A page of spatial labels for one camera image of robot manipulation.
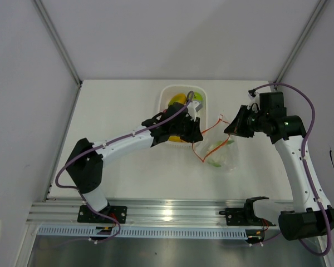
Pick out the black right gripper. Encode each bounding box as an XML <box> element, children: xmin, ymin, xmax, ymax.
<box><xmin>224</xmin><ymin>105</ymin><xmax>269</xmax><ymax>138</ymax></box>

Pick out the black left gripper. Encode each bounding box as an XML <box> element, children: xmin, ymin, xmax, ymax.
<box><xmin>170</xmin><ymin>115</ymin><xmax>203</xmax><ymax>144</ymax></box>

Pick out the clear orange zip bag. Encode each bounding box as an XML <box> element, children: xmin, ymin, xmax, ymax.
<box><xmin>191</xmin><ymin>114</ymin><xmax>238</xmax><ymax>172</ymax></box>

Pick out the yellow green mango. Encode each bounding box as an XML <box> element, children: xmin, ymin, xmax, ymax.
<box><xmin>168</xmin><ymin>93</ymin><xmax>187</xmax><ymax>106</ymax></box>

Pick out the white cauliflower with leaves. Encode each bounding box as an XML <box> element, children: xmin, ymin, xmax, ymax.
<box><xmin>205</xmin><ymin>140</ymin><xmax>235</xmax><ymax>170</ymax></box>

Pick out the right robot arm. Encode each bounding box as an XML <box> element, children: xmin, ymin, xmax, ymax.
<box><xmin>224</xmin><ymin>90</ymin><xmax>334</xmax><ymax>241</ymax></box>

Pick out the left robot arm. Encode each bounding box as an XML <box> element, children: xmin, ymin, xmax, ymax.
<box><xmin>66</xmin><ymin>101</ymin><xmax>203</xmax><ymax>223</ymax></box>

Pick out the yellow bell pepper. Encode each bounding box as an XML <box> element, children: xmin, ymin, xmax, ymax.
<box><xmin>168</xmin><ymin>136</ymin><xmax>183</xmax><ymax>143</ymax></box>

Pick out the green apple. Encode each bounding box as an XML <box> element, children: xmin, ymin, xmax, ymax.
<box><xmin>193</xmin><ymin>92</ymin><xmax>203</xmax><ymax>102</ymax></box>

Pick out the white perforated plastic basket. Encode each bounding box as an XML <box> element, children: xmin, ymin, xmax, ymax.
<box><xmin>158</xmin><ymin>84</ymin><xmax>208</xmax><ymax>131</ymax></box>

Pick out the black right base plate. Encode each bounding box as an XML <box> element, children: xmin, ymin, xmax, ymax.
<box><xmin>218</xmin><ymin>196</ymin><xmax>275</xmax><ymax>226</ymax></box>

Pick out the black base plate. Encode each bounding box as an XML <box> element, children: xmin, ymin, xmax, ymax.
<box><xmin>218</xmin><ymin>196</ymin><xmax>275</xmax><ymax>226</ymax></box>
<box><xmin>77</xmin><ymin>205</ymin><xmax>127</xmax><ymax>224</ymax></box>

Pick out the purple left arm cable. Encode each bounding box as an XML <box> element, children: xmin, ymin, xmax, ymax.
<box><xmin>56</xmin><ymin>91</ymin><xmax>195</xmax><ymax>245</ymax></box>

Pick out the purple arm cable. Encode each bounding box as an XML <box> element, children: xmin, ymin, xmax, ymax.
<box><xmin>56</xmin><ymin>91</ymin><xmax>195</xmax><ymax>245</ymax></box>
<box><xmin>246</xmin><ymin>82</ymin><xmax>333</xmax><ymax>256</ymax></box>

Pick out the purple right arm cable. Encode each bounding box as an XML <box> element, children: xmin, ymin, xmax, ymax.
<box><xmin>246</xmin><ymin>82</ymin><xmax>333</xmax><ymax>256</ymax></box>

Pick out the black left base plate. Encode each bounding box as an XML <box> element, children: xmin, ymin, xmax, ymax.
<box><xmin>77</xmin><ymin>205</ymin><xmax>127</xmax><ymax>224</ymax></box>

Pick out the right aluminium frame post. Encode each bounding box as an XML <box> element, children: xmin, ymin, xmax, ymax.
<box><xmin>273</xmin><ymin>0</ymin><xmax>331</xmax><ymax>83</ymax></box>

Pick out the aluminium frame post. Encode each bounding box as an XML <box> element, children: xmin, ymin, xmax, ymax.
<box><xmin>31</xmin><ymin>0</ymin><xmax>82</xmax><ymax>87</ymax></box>
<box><xmin>273</xmin><ymin>0</ymin><xmax>331</xmax><ymax>83</ymax></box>

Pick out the aluminium mounting rail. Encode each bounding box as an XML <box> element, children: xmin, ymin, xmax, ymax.
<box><xmin>26</xmin><ymin>197</ymin><xmax>331</xmax><ymax>230</ymax></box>

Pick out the white slotted cable duct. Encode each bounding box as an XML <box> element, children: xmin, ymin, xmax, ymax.
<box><xmin>37</xmin><ymin>225</ymin><xmax>248</xmax><ymax>240</ymax></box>

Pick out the left aluminium frame post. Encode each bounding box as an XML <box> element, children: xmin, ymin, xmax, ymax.
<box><xmin>31</xmin><ymin>0</ymin><xmax>82</xmax><ymax>87</ymax></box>

